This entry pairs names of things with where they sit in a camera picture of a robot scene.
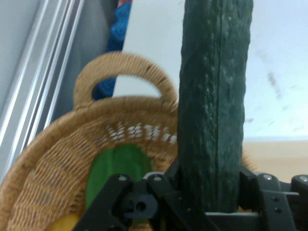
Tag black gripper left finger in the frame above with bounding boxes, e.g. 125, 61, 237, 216
72, 158, 213, 231

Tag wooden cutting board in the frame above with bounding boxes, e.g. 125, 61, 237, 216
241, 140, 308, 184

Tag dark green cucumber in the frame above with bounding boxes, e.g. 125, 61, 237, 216
176, 0, 254, 214

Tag woven wicker basket with handles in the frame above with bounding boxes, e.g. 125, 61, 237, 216
0, 51, 257, 231

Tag aluminium frame rail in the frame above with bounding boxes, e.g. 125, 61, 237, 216
0, 0, 85, 185

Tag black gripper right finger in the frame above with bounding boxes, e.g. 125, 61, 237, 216
237, 166, 308, 231

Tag green bell pepper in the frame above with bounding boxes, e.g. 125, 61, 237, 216
84, 143, 154, 227

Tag blue cloth object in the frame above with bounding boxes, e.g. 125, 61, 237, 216
92, 0, 132, 101

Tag yellow bell pepper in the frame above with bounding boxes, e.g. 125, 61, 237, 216
47, 213, 82, 231

